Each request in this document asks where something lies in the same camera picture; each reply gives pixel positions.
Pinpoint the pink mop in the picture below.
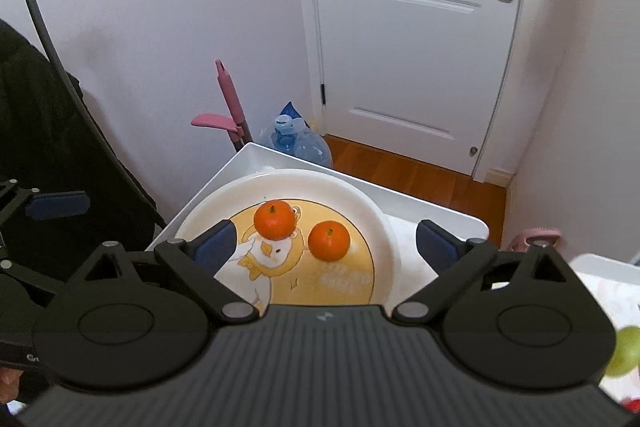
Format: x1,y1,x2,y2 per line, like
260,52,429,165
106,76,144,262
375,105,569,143
191,59,254,154

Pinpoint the black jacket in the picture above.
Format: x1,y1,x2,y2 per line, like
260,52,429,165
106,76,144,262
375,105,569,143
0,19,167,288

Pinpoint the white door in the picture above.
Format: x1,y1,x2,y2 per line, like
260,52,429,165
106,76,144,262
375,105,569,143
292,0,531,184

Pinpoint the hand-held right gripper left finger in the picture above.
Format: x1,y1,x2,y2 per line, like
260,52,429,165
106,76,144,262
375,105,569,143
62,218,263,323

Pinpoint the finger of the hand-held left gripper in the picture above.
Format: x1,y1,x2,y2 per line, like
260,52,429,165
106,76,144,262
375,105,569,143
0,179,91,228
0,257,67,308

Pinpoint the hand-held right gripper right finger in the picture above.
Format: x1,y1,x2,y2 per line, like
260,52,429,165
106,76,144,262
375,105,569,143
390,219,583,323

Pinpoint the pink plastic handle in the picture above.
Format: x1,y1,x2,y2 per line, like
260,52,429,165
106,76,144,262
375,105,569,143
510,229,562,253

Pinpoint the cartoon print plate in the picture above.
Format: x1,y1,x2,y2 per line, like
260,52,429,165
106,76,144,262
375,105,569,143
175,168,402,306

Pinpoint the clear blue water jug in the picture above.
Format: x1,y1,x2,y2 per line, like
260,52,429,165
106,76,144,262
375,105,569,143
259,114,334,169

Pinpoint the green apple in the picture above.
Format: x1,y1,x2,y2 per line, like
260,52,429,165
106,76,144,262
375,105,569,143
605,326,640,378

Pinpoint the blue plastic bag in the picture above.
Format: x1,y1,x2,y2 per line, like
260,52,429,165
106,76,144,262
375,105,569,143
277,101,310,128

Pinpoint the tangerine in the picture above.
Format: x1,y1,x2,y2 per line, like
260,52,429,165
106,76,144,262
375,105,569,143
253,201,296,241
307,220,351,261

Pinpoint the white tray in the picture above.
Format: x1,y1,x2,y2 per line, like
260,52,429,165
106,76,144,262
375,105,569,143
569,254,640,414

